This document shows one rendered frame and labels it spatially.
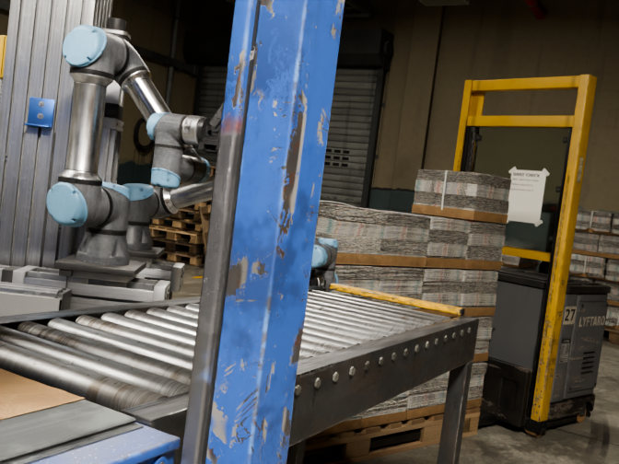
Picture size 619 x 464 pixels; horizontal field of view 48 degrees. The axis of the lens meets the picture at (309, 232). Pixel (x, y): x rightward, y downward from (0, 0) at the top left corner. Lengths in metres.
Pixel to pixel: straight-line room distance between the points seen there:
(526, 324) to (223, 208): 3.40
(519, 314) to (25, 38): 2.83
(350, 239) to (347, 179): 7.50
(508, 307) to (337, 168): 6.61
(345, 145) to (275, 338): 9.68
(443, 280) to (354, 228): 0.65
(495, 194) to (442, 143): 6.33
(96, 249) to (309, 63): 1.48
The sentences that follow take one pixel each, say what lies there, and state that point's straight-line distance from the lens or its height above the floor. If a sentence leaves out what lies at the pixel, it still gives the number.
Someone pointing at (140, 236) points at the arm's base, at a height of 0.87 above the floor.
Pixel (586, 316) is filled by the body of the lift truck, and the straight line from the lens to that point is 4.12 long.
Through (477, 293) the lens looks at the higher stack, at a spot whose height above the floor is 0.72.
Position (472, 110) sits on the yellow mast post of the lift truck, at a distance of 4.21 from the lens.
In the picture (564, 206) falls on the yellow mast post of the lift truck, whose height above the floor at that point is 1.19.
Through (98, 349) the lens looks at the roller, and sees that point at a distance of 1.21.
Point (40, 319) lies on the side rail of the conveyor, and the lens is 1.39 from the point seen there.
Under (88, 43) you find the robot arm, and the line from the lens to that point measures 1.97.
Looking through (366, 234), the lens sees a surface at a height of 0.96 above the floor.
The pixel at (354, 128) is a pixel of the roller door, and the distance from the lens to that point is 10.30.
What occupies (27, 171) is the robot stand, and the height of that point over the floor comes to 1.05.
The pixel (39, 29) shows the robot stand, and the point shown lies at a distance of 2.35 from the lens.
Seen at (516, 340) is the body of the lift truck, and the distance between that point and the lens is 4.03.
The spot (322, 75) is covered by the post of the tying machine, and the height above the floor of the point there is 1.20.
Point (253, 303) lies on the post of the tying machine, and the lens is 0.66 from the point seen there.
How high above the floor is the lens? 1.09
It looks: 3 degrees down
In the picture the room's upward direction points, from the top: 7 degrees clockwise
